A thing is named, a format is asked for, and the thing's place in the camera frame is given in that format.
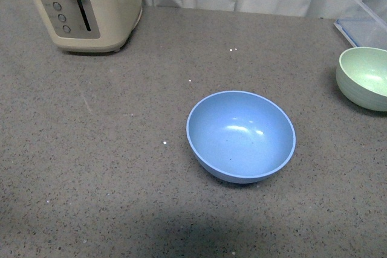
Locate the cream toaster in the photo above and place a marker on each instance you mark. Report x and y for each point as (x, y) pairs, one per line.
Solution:
(90, 26)

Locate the green bowl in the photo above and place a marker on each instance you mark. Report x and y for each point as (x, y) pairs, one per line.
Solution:
(361, 77)

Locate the clear plastic container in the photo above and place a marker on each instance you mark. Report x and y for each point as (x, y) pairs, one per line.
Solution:
(369, 9)

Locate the blue-rimmed container lid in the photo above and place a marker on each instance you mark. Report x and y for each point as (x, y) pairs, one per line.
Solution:
(347, 30)

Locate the blue bowl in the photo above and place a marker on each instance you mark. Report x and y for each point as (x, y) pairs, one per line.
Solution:
(240, 137)

